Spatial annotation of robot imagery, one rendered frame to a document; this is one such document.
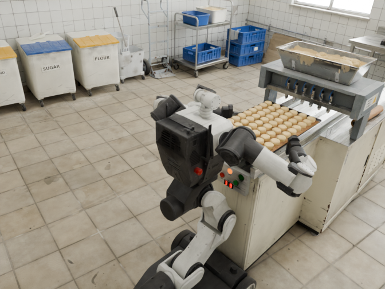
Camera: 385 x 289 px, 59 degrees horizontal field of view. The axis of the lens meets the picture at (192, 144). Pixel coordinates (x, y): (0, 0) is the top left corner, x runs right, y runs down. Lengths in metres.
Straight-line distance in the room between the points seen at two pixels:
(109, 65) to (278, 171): 3.83
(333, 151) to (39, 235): 2.17
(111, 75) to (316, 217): 3.41
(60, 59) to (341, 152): 3.51
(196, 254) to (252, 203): 0.43
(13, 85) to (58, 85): 0.52
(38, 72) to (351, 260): 3.88
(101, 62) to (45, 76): 0.74
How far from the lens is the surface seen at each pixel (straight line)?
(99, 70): 4.88
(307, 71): 2.38
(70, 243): 2.70
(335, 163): 2.41
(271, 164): 1.37
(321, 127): 2.36
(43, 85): 4.71
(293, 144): 1.79
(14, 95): 4.67
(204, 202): 1.68
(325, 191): 2.54
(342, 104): 2.34
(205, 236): 2.04
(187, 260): 2.03
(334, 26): 6.03
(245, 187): 1.88
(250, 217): 2.02
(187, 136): 1.36
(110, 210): 2.89
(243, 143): 1.37
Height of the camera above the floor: 1.90
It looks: 31 degrees down
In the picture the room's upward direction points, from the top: 2 degrees clockwise
